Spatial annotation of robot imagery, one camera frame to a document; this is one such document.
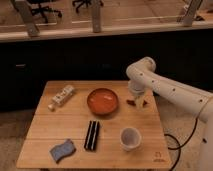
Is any black office chair middle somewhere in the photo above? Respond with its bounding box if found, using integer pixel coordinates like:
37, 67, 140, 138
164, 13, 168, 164
72, 0, 104, 14

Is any black office chair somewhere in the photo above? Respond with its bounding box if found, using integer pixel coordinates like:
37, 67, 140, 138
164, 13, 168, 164
27, 0, 62, 23
72, 0, 104, 14

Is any black white striped block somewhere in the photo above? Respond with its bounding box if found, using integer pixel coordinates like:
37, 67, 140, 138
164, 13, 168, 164
84, 121, 100, 151

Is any orange round bowl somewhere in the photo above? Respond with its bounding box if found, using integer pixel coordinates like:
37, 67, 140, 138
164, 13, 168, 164
87, 88, 119, 115

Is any wooden table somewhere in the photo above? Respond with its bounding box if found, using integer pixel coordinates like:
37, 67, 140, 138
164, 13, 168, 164
17, 81, 171, 170

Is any blue sponge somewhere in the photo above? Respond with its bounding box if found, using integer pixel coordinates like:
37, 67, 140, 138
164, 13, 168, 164
50, 139, 76, 163

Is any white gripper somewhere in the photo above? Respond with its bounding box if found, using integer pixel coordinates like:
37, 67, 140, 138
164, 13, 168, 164
128, 81, 147, 109

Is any grey metal post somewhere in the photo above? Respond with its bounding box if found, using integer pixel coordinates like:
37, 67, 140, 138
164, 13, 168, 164
182, 0, 203, 27
15, 0, 39, 37
91, 0, 101, 33

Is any grey metal post left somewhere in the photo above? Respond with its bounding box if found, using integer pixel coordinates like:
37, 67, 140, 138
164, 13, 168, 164
15, 0, 39, 37

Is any black office chair left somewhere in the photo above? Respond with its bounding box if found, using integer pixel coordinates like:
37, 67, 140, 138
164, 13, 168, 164
27, 0, 62, 23

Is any grey metal post middle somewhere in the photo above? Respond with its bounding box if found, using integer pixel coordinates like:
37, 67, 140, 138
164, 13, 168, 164
91, 0, 101, 33

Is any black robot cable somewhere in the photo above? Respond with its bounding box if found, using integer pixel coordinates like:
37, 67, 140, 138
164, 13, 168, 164
164, 118, 199, 171

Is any red chili pepper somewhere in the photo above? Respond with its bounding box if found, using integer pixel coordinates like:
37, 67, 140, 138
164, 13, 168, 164
126, 100, 148, 107

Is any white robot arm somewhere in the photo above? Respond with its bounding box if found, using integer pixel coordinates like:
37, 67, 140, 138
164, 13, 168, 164
126, 57, 213, 171

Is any grey metal post right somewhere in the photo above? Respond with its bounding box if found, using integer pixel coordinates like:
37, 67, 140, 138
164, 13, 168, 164
182, 0, 203, 27

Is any white plastic cup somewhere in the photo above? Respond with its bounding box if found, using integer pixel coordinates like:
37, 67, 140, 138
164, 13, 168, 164
120, 127, 142, 151

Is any white plastic bottle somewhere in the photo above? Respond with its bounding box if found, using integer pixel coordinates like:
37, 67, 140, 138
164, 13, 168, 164
48, 85, 75, 111

